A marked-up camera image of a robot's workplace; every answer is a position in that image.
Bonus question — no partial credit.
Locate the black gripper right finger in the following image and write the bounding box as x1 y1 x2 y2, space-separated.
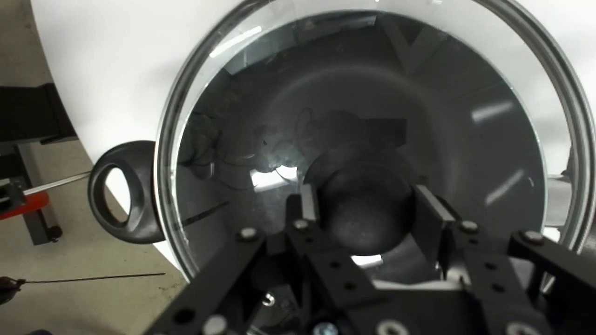
412 182 596 335

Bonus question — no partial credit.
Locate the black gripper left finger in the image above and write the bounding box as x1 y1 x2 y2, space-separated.
146 182 379 335

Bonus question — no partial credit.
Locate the glass lid black knob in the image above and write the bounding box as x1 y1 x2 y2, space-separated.
153 0 596 288

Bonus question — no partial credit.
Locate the black cooking pot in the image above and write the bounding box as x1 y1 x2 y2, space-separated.
86 0 596 294

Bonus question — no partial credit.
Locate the red clamp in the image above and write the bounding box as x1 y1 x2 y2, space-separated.
0 192 53 223

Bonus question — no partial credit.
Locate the thin grey floor cable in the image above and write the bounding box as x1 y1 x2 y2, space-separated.
0 270 168 305

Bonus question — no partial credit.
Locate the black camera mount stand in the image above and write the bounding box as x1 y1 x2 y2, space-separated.
0 82 92 248

